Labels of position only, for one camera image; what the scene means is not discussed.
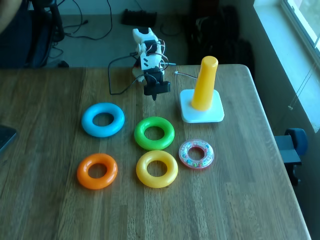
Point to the black power strip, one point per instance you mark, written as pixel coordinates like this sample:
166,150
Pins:
138,17

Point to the yellow cone white base stacker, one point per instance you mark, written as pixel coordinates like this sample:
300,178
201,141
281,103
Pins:
203,85

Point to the black backpack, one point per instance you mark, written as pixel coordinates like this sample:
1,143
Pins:
220,45

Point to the black power adapter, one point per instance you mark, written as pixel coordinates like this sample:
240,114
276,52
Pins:
63,64

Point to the black office chair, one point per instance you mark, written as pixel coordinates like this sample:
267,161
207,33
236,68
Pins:
56,22

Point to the person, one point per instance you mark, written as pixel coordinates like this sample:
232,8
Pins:
10,40

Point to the dark flat device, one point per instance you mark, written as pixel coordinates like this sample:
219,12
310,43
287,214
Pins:
6,137

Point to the black camera box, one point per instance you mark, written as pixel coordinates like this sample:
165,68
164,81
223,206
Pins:
160,87

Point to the white window frame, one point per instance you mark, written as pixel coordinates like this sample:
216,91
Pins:
280,32

